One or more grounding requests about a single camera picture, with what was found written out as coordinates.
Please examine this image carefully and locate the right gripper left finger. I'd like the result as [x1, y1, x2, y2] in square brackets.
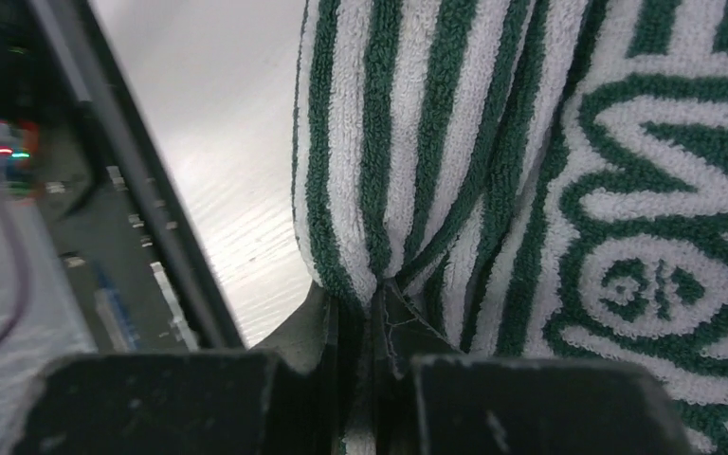
[255, 283, 338, 455]

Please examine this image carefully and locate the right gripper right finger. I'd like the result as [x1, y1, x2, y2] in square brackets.
[373, 280, 459, 454]

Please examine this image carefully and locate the green white striped towel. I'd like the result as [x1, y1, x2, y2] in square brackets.
[292, 1, 728, 454]

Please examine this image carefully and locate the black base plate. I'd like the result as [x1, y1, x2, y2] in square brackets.
[24, 1, 243, 353]

